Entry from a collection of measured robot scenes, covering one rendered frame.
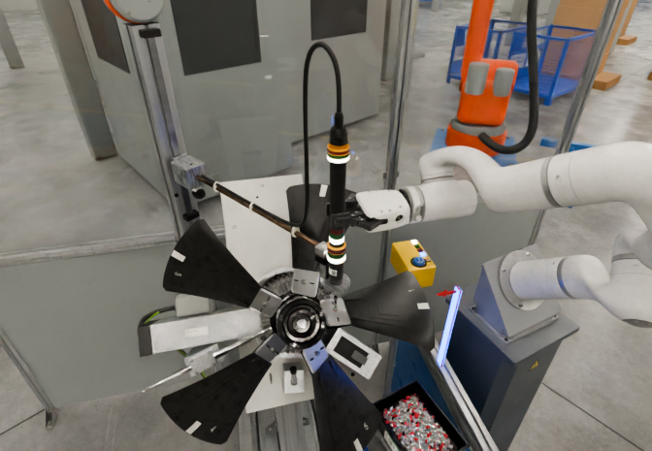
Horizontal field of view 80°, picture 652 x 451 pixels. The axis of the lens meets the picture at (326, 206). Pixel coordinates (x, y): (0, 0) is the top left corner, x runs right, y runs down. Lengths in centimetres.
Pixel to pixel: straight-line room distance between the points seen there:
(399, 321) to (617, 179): 60
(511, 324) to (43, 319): 184
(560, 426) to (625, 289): 146
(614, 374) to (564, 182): 220
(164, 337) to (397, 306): 62
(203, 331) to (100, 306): 93
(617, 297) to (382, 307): 54
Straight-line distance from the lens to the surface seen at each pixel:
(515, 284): 137
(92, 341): 217
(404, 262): 138
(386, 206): 84
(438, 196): 88
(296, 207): 106
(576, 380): 271
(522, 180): 76
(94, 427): 249
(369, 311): 105
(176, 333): 115
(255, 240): 123
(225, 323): 113
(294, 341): 97
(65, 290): 197
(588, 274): 122
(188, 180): 128
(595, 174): 71
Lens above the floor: 195
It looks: 33 degrees down
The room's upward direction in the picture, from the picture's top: straight up
